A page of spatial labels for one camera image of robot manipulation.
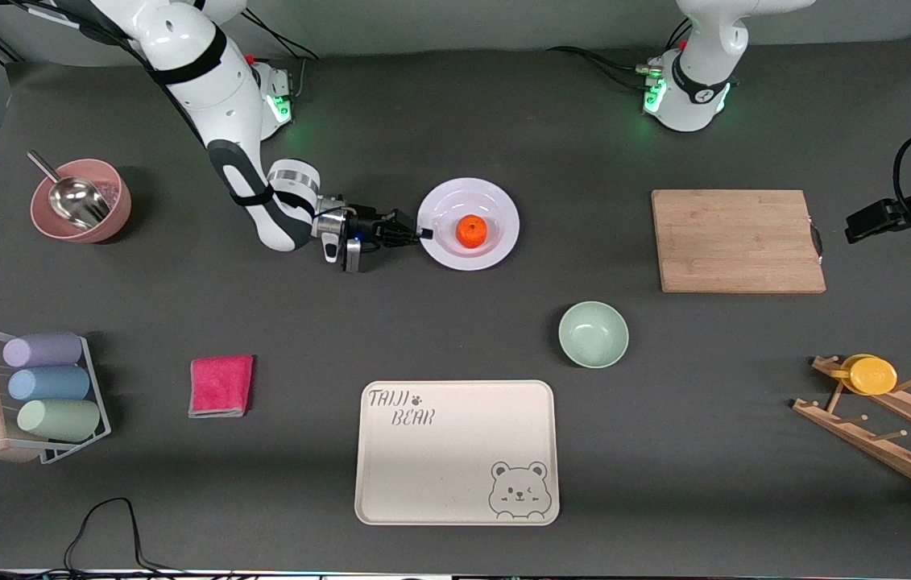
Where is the orange fruit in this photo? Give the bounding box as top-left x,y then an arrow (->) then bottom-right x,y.
456,214 -> 489,249

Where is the white round plate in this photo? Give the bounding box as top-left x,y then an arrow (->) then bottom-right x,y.
416,178 -> 520,271

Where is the dark grey table cover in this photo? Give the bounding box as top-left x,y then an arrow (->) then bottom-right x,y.
0,32 -> 911,574

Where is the wooden cutting board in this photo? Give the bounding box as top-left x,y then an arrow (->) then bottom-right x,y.
651,189 -> 827,294

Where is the yellow cup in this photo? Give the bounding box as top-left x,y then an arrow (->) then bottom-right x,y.
848,358 -> 899,396

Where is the pale green bowl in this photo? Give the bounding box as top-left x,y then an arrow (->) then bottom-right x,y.
558,301 -> 630,369

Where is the pink folded cloth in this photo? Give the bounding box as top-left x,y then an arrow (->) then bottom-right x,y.
188,355 -> 255,419

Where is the wooden peg dish rack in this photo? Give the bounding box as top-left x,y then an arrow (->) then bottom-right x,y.
792,355 -> 911,508

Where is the cream tray with bear print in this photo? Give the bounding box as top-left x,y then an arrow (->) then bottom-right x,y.
354,380 -> 561,526

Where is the pink bowl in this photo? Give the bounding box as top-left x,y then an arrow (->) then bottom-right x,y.
30,159 -> 133,244

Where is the metal scoop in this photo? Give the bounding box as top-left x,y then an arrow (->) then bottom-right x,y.
27,151 -> 112,230

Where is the purple cup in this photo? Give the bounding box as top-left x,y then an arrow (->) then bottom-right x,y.
2,332 -> 84,369

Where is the blue cup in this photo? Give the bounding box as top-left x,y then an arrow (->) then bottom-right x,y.
7,367 -> 91,402

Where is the green cup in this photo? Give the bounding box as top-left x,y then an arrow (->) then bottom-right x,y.
17,399 -> 101,442

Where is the black right base cable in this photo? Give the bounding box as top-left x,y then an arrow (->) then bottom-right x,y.
246,6 -> 321,62

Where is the black base cable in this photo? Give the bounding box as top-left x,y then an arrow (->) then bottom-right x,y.
548,46 -> 657,91
246,6 -> 321,62

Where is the black left base cable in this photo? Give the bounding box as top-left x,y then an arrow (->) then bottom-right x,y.
548,46 -> 657,91

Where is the black cable on table edge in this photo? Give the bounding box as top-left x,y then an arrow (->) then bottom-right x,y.
63,497 -> 182,574

